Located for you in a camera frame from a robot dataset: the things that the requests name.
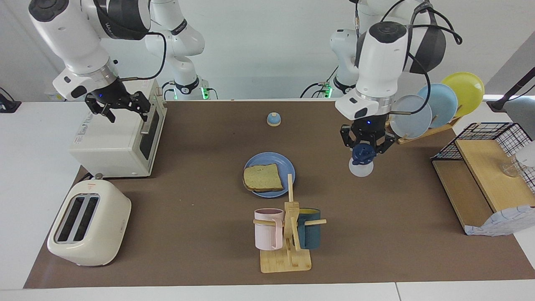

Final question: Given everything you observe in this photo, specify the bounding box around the wood and wire shelf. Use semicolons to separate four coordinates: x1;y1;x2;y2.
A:
431;122;535;235

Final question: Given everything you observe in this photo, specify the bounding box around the wooden mug rack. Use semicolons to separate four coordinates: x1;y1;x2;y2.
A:
253;174;327;273

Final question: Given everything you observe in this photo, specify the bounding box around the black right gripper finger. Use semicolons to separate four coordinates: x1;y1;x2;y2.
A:
88;105;117;124
132;91;152;122

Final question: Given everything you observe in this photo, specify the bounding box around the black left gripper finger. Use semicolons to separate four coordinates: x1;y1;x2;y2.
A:
339;124;357;150
375;133;397;156

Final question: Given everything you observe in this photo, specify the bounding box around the cream two-slot toaster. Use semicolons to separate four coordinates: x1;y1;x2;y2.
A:
47;178;132;267

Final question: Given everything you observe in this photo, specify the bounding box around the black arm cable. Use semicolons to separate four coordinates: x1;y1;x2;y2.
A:
354;0;464;116
117;31;167;81

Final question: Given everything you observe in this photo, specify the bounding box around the yellow round plate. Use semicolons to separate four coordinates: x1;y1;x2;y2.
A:
441;72;485;118

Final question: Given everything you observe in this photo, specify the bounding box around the black device on side table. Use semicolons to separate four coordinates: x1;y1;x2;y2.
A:
0;87;21;113

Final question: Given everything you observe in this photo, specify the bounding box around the pink mug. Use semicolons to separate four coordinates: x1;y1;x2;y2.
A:
254;208;285;251

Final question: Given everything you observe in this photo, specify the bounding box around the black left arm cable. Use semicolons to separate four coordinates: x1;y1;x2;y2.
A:
354;0;464;116

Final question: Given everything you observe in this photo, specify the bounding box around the grey round plate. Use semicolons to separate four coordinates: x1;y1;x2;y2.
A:
389;94;433;139

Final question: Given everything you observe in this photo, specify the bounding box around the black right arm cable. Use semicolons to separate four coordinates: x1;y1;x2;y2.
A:
117;31;167;81

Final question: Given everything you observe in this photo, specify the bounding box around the clear glass cup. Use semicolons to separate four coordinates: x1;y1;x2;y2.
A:
499;161;523;178

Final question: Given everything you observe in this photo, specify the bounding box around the white object on shelf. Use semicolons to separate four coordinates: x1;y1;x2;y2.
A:
514;141;535;168

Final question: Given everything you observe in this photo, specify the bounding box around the toasted bread slice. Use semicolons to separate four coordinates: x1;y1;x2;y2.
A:
242;163;284;193

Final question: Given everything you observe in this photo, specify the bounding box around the brown table mat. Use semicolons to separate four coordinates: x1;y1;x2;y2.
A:
23;99;535;289

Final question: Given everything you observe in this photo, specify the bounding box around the seasoning bottle with blue cap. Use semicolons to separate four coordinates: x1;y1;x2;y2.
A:
349;144;375;178

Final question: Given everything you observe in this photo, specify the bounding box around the white toaster oven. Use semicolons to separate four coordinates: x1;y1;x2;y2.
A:
69;77;168;178

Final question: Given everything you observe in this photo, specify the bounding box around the light blue round plate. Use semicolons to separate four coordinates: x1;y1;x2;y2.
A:
417;83;459;128

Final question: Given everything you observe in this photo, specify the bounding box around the teal mug with yellow inside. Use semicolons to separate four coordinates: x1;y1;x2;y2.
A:
296;208;321;250

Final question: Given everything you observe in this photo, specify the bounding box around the wooden plate rack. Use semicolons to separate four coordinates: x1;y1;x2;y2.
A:
384;105;462;145

